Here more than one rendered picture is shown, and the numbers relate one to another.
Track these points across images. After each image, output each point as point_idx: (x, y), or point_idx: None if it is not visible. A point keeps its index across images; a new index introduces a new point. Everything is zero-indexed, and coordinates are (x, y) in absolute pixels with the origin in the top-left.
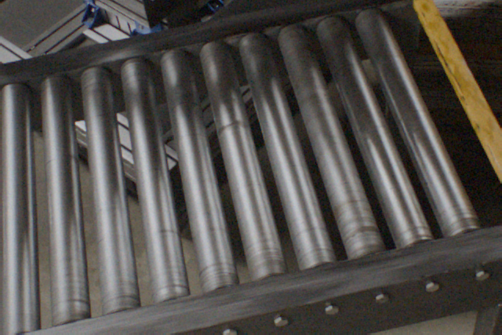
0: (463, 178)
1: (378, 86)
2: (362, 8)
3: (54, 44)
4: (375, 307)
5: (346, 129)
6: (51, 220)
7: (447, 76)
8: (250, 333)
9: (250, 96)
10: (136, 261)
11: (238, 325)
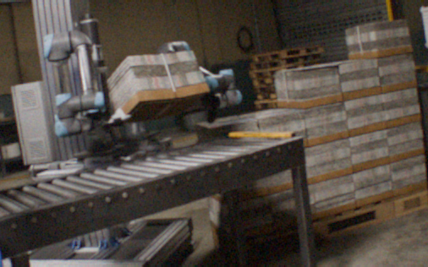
0: (259, 260)
1: (206, 255)
2: (214, 140)
3: (63, 256)
4: (266, 160)
5: (202, 266)
6: (152, 169)
7: None
8: (235, 167)
9: (163, 244)
10: None
11: (232, 161)
